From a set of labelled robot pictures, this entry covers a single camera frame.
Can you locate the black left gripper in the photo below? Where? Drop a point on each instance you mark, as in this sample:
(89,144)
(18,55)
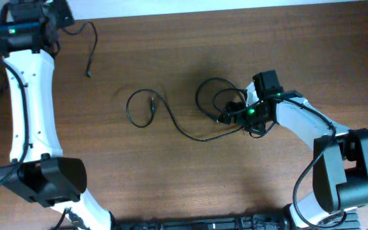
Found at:
(64,5)

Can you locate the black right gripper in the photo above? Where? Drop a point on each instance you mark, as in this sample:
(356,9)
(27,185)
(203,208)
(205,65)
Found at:
(259,129)

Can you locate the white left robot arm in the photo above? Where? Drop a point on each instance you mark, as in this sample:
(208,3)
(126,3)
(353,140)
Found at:
(38,171)

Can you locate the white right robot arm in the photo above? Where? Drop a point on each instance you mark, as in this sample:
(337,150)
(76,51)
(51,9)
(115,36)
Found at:
(336,180)

